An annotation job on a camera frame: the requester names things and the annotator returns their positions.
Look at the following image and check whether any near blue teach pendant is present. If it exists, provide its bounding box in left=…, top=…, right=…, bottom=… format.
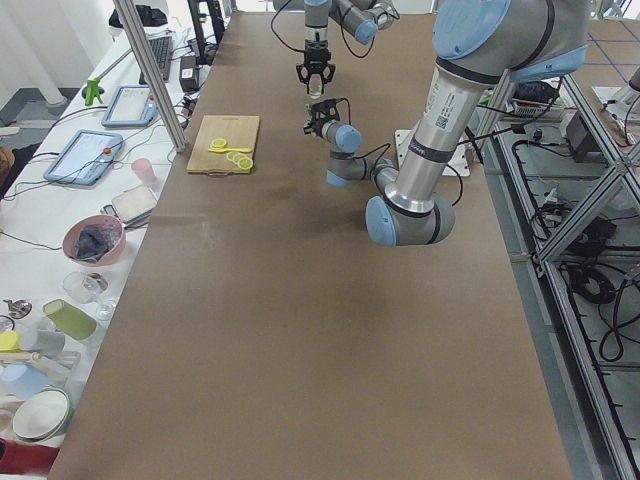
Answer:
left=43, top=130, right=124, bottom=187

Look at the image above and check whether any green clamp tool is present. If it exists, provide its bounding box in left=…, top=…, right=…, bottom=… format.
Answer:
left=82, top=78, right=104, bottom=107

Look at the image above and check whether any white digital scale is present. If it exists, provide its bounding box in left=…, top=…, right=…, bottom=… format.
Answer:
left=100, top=185, right=157, bottom=227

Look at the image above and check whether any clear wine glass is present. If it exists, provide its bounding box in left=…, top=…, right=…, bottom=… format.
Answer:
left=62, top=271, right=117, bottom=322

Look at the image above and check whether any aluminium frame post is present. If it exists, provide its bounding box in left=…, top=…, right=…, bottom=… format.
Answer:
left=113, top=0, right=187, bottom=153

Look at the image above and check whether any wooden cutting board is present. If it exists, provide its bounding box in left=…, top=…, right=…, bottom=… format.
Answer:
left=186, top=115, right=260, bottom=175

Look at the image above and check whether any pink plastic cup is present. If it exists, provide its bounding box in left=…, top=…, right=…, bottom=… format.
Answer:
left=131, top=158, right=157, bottom=186

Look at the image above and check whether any blue teach pendant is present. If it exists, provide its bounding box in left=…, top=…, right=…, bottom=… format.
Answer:
left=101, top=85, right=157, bottom=129
left=43, top=130, right=124, bottom=187

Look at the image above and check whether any black power adapter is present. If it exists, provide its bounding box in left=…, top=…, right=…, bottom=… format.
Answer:
left=179, top=55, right=200, bottom=93

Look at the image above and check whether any steel double jigger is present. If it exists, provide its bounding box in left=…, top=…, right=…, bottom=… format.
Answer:
left=305, top=104, right=315, bottom=129

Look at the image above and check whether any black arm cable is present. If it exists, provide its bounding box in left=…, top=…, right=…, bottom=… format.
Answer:
left=329, top=97, right=466, bottom=207
left=270, top=0, right=371, bottom=60

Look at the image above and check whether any black keyboard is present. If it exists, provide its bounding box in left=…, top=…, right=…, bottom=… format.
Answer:
left=148, top=35, right=173, bottom=82

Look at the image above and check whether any white green bowl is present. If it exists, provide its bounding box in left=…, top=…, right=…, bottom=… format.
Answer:
left=12, top=387, right=73, bottom=443

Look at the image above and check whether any clear glass cup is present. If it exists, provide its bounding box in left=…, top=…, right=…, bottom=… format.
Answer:
left=307, top=77, right=324, bottom=99

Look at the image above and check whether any grey plastic cup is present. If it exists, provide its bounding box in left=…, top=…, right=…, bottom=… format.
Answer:
left=19, top=329, right=66, bottom=358

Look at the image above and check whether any lemon slice lower row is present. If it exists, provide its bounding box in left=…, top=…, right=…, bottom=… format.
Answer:
left=237, top=157, right=253, bottom=171

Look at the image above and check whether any yellow plastic knife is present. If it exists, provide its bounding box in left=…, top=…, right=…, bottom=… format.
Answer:
left=207, top=147, right=253, bottom=154

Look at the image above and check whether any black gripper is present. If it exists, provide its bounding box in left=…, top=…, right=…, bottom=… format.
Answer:
left=296, top=41, right=336, bottom=94
left=303, top=98, right=340, bottom=136

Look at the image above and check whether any light blue plastic cup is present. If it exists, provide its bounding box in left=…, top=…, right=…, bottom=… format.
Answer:
left=1, top=363, right=49, bottom=400

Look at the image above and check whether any green plastic cup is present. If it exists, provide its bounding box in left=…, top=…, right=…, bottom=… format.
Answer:
left=42, top=299, right=97, bottom=341

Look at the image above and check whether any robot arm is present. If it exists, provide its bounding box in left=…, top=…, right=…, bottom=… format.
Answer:
left=270, top=0, right=400, bottom=99
left=297, top=0, right=591, bottom=247

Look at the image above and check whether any far blue teach pendant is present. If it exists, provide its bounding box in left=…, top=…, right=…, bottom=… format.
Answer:
left=101, top=85, right=157, bottom=129

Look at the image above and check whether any pink bowl with cloth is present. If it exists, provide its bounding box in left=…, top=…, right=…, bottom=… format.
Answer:
left=62, top=214, right=126, bottom=267

